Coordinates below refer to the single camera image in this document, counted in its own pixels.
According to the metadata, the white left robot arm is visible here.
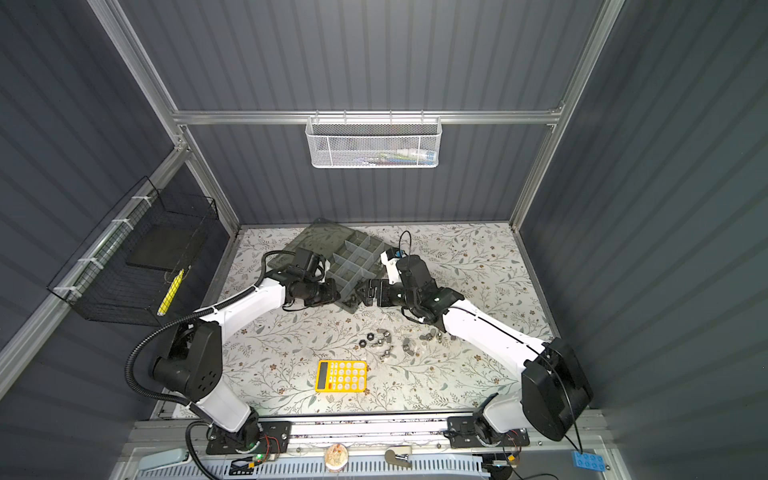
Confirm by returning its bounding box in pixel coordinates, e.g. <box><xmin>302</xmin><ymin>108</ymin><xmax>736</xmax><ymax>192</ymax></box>
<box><xmin>151</xmin><ymin>248</ymin><xmax>340</xmax><ymax>433</ymax></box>

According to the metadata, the yellow calculator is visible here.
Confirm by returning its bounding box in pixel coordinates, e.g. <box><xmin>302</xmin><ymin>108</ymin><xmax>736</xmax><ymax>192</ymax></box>
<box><xmin>314</xmin><ymin>360</ymin><xmax>368</xmax><ymax>393</ymax></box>

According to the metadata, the yellow marker in basket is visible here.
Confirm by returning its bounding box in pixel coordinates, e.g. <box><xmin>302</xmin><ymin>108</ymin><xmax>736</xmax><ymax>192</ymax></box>
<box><xmin>156</xmin><ymin>269</ymin><xmax>185</xmax><ymax>317</ymax></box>

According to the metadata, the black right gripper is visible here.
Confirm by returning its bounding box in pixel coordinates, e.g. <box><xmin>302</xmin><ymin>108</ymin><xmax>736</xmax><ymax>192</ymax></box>
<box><xmin>356</xmin><ymin>278</ymin><xmax>419</xmax><ymax>310</ymax></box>

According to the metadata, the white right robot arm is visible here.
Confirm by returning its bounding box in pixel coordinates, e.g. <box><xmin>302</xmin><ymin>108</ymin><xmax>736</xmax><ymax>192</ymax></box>
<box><xmin>355</xmin><ymin>255</ymin><xmax>594</xmax><ymax>446</ymax></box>

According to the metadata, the white wire wall basket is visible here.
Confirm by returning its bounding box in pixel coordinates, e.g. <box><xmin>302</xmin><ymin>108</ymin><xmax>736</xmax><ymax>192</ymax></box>
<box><xmin>305</xmin><ymin>118</ymin><xmax>443</xmax><ymax>169</ymax></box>

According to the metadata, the black corrugated cable hose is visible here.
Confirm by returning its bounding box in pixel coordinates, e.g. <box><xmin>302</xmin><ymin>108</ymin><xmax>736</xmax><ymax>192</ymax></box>
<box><xmin>124</xmin><ymin>248</ymin><xmax>298</xmax><ymax>480</ymax></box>

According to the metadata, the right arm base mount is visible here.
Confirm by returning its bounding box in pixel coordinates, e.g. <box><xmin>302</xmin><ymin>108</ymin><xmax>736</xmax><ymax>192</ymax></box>
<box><xmin>441</xmin><ymin>415</ymin><xmax>530</xmax><ymax>449</ymax></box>

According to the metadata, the blue toy brick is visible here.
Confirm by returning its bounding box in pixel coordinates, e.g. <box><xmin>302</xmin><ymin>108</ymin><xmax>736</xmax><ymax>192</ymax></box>
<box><xmin>571</xmin><ymin>451</ymin><xmax>607</xmax><ymax>472</ymax></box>

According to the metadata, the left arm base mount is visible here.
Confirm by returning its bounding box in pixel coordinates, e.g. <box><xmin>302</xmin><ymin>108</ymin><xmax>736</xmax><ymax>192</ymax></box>
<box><xmin>205</xmin><ymin>421</ymin><xmax>293</xmax><ymax>455</ymax></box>

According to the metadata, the green transparent organizer box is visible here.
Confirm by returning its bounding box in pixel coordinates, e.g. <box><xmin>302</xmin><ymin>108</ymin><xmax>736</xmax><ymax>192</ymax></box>
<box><xmin>284</xmin><ymin>219</ymin><xmax>392</xmax><ymax>314</ymax></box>

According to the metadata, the black wire wall basket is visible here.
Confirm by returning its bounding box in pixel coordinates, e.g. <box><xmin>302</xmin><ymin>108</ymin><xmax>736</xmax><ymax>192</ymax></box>
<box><xmin>47</xmin><ymin>183</ymin><xmax>228</xmax><ymax>327</ymax></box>

